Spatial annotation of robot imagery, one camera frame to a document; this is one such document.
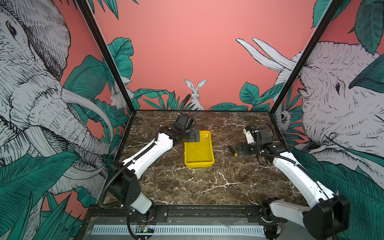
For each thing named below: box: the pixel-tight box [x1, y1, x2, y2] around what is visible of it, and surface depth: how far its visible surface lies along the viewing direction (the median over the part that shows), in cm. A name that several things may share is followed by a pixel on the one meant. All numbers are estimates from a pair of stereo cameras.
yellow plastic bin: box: [184, 130, 215, 168], surface depth 96 cm
